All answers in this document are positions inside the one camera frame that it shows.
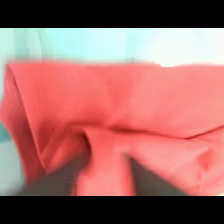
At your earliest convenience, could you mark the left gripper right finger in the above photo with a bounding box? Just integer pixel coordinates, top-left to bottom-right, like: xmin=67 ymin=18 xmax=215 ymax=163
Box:
xmin=127 ymin=155 xmax=190 ymax=197

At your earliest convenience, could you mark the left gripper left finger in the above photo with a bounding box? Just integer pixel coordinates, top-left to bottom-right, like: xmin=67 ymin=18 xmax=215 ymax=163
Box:
xmin=20 ymin=149 xmax=88 ymax=197

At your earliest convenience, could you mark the red T-shirt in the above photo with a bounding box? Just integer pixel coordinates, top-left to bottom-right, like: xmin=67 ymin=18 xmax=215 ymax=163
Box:
xmin=0 ymin=61 xmax=224 ymax=197

